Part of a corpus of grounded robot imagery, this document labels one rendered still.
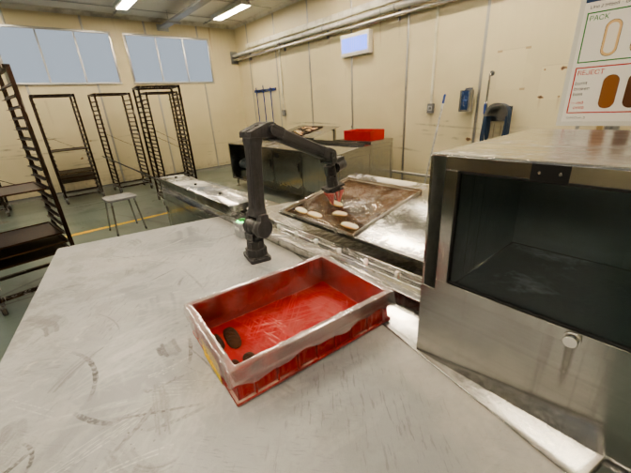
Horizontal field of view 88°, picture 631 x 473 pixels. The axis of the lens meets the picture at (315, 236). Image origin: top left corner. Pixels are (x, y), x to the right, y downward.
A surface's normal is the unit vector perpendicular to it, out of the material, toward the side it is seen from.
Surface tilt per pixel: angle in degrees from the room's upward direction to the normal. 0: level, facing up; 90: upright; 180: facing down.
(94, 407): 0
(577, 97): 90
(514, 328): 91
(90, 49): 90
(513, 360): 89
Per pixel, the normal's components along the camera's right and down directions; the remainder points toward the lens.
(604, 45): -0.71, 0.30
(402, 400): -0.06, -0.93
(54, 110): 0.65, 0.26
